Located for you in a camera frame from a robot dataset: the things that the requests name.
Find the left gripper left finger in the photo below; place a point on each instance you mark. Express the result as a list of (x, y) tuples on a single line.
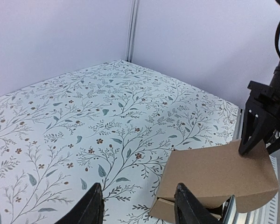
[(88, 210)]

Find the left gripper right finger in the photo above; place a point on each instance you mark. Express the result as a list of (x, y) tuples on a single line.
[(188, 209)]

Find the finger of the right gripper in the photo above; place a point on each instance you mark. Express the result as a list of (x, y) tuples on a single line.
[(257, 126), (273, 143)]

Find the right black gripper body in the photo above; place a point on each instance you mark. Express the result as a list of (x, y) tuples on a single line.
[(262, 107)]

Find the brown cardboard box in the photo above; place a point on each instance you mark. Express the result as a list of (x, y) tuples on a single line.
[(214, 174)]

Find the floral patterned table mat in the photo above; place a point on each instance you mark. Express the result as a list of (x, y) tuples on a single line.
[(116, 124)]

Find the aluminium front rail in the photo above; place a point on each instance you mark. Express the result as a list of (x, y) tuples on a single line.
[(268, 213)]

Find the right aluminium frame post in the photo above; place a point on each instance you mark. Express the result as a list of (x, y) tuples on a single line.
[(132, 30)]

